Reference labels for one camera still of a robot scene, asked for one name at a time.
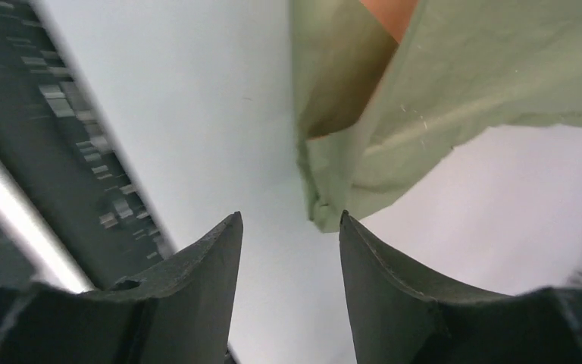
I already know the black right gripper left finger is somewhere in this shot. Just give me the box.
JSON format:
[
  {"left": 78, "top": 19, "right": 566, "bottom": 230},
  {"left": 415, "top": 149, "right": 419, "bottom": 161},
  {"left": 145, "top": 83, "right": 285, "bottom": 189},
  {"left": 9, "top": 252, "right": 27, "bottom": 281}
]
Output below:
[{"left": 0, "top": 212, "right": 243, "bottom": 363}]

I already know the orange green wrapping paper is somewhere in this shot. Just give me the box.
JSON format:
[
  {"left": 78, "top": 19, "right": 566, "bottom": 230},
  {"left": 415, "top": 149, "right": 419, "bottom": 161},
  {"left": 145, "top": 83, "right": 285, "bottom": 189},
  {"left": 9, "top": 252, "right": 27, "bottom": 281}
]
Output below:
[{"left": 289, "top": 1, "right": 582, "bottom": 233}]

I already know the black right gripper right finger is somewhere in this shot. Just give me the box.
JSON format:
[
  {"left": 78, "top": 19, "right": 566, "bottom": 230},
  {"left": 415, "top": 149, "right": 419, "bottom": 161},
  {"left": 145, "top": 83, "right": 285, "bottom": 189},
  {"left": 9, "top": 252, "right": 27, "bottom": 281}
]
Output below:
[{"left": 339, "top": 212, "right": 582, "bottom": 363}]

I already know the black mounting base rail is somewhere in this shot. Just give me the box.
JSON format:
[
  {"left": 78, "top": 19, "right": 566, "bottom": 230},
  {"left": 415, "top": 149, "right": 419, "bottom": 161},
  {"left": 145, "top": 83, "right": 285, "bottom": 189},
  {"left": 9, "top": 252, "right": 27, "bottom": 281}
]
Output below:
[{"left": 0, "top": 1, "right": 174, "bottom": 288}]

